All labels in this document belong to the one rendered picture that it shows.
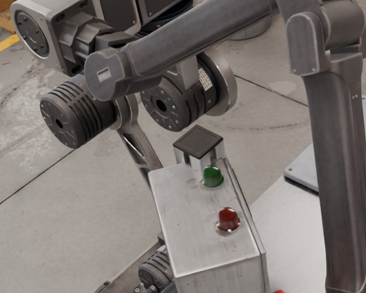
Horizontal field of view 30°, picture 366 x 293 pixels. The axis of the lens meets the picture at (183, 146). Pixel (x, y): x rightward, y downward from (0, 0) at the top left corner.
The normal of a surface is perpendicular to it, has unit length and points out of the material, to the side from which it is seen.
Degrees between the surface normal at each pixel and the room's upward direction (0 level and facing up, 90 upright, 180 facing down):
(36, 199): 0
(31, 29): 90
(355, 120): 71
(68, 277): 0
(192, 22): 66
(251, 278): 90
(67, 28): 34
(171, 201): 0
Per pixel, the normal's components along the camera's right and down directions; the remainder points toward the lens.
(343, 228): -0.66, 0.25
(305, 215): -0.15, -0.74
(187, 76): 0.71, 0.38
